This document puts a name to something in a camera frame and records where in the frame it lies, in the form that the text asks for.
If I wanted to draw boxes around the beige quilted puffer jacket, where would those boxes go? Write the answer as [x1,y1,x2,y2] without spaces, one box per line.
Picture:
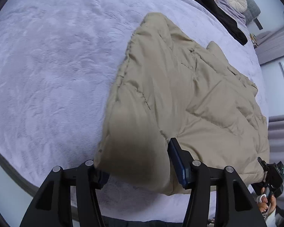
[94,13,269,195]

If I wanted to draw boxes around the right hand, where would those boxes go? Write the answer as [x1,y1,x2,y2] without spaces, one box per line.
[257,187,277,217]

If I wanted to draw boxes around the lavender plush bed blanket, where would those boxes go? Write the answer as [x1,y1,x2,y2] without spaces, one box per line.
[0,0,270,224]

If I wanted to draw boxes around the black garment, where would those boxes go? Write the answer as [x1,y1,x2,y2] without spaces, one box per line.
[195,0,248,46]

